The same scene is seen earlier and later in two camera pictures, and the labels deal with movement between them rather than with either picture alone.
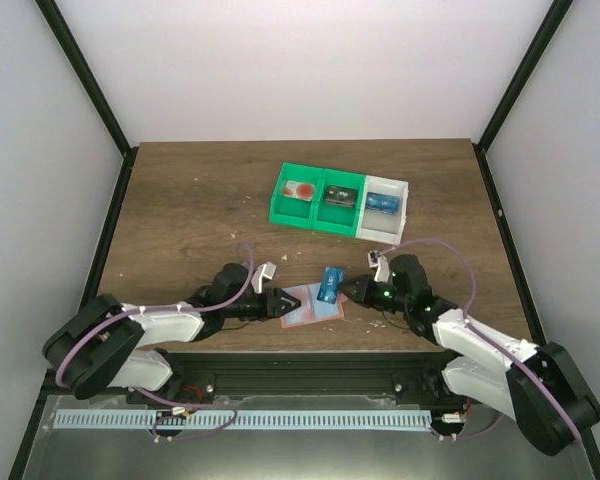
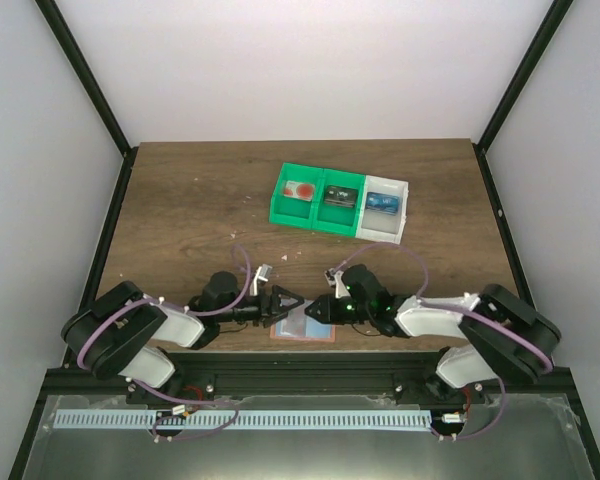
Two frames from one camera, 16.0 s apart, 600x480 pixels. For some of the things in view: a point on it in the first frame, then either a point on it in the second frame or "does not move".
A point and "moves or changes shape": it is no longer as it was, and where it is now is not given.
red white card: (300, 190) does not move
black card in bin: (341, 196) does not move
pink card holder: (311, 309) moves or changes shape
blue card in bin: (384, 203) does not move
